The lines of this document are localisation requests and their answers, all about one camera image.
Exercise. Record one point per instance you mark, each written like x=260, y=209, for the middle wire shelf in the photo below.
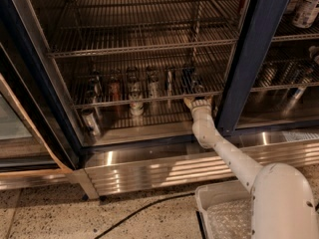
x=89, y=42

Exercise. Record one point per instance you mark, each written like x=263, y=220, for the bubble wrap sheet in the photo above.
x=230, y=220

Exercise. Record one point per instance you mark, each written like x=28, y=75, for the translucent plastic bin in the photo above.
x=212, y=194

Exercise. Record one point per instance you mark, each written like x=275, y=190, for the slim white red can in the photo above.
x=169, y=80

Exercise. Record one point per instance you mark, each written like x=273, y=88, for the dark blue can back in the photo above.
x=186, y=77

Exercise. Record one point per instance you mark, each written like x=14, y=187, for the silver can front left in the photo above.
x=90, y=121

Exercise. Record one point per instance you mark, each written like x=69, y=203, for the dark blue fridge pillar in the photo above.
x=261, y=21

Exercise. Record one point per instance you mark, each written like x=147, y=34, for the bottom wire shelf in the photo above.
x=116, y=115

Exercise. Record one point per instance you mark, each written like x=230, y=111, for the white red can front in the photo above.
x=136, y=104

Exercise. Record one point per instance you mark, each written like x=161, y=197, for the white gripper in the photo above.
x=200, y=104

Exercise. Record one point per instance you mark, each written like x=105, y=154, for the dark can back left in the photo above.
x=95, y=85

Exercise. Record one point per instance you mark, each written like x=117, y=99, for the right compartment wire shelf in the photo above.
x=285, y=67

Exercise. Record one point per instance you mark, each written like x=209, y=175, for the red orange can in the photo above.
x=115, y=84

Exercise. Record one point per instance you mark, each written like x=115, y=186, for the stainless steel fridge base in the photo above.
x=173, y=161

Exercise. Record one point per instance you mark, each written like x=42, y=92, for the white can behind front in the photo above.
x=133, y=79

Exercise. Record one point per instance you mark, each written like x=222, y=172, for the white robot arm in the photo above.
x=282, y=201

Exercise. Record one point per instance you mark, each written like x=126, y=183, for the blue pepsi can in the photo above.
x=197, y=90

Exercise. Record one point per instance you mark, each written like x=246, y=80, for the open glass fridge door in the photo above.
x=38, y=144

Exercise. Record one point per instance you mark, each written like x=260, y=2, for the white can upper right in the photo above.
x=306, y=14

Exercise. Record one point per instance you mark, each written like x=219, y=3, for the white silver can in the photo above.
x=153, y=82

